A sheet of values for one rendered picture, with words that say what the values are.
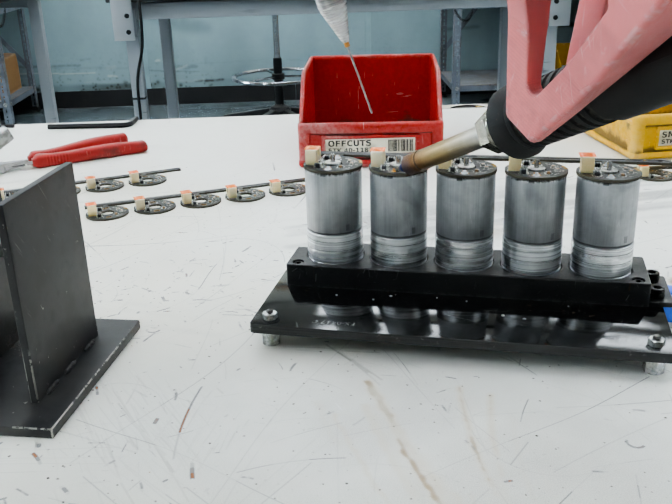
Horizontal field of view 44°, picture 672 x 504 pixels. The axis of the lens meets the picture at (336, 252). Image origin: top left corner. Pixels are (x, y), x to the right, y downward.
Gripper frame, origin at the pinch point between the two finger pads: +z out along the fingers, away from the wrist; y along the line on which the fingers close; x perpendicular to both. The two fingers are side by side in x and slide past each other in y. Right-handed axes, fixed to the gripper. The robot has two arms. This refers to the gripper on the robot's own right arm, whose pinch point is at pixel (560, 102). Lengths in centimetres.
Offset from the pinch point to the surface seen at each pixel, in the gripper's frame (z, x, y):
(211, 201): 22.4, -18.7, 0.2
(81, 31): 261, -367, -112
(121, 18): 132, -193, -64
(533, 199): 6.6, -1.5, -3.8
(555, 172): 5.9, -1.9, -4.9
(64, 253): 10.8, -7.5, 12.7
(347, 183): 9.1, -6.4, 1.4
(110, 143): 29.2, -32.4, 1.3
